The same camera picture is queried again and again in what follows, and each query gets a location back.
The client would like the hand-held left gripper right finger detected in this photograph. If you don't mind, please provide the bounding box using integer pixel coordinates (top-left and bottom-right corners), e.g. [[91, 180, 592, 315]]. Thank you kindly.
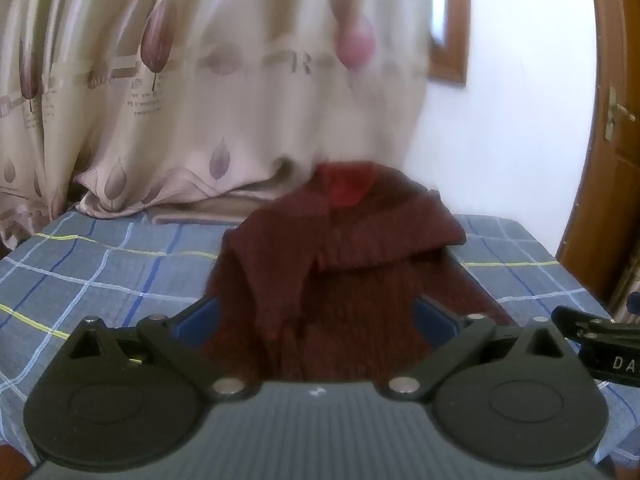
[[386, 296, 569, 402]]

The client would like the beige leaf print curtain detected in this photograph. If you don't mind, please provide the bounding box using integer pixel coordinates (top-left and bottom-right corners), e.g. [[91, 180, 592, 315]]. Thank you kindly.
[[0, 0, 437, 252]]

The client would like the brown wooden door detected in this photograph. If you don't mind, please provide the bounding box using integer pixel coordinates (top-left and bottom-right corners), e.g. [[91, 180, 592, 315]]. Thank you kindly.
[[555, 0, 640, 307]]

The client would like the wooden window frame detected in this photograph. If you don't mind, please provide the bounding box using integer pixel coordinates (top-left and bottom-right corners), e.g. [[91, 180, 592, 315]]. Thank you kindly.
[[427, 0, 474, 87]]

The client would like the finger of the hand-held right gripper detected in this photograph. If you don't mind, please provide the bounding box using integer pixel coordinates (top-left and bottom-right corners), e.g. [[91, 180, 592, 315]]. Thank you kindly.
[[551, 305, 618, 345]]

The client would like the brass door handle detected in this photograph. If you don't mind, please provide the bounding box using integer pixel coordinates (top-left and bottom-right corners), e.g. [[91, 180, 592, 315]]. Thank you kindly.
[[604, 87, 637, 142]]

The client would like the maroon knitted sweater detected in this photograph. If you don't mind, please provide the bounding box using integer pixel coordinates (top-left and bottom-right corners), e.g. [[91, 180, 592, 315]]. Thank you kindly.
[[204, 160, 519, 387]]

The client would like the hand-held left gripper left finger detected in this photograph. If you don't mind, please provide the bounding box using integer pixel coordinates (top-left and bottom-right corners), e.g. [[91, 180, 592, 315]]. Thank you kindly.
[[67, 296, 247, 402]]

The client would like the blue plaid bed sheet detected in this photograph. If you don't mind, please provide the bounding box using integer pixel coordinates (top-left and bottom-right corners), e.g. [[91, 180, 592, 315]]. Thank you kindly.
[[0, 209, 632, 467]]

